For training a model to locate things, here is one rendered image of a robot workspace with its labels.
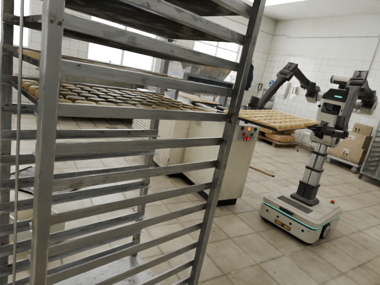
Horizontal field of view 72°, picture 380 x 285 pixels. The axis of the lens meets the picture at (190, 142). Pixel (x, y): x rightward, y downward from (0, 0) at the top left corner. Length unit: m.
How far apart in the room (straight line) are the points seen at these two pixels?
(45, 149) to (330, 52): 6.59
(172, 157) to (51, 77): 2.43
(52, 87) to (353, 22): 6.56
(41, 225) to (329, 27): 6.85
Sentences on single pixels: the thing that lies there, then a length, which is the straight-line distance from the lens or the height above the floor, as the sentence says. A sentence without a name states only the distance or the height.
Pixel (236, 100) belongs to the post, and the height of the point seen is 1.12.
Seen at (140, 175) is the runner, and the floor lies 0.87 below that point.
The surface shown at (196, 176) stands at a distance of 2.78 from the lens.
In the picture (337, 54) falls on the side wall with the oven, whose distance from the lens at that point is 6.79.
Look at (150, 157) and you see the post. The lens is 1.34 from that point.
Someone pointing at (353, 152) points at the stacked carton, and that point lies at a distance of 5.80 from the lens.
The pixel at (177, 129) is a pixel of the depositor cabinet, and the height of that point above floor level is 0.59.
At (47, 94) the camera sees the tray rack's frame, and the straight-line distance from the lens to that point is 0.59.
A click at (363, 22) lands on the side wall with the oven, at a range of 6.76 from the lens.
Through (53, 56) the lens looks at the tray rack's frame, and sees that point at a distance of 0.58.
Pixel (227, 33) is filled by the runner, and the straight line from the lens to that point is 0.90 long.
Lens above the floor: 1.18
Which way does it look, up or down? 14 degrees down
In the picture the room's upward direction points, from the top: 11 degrees clockwise
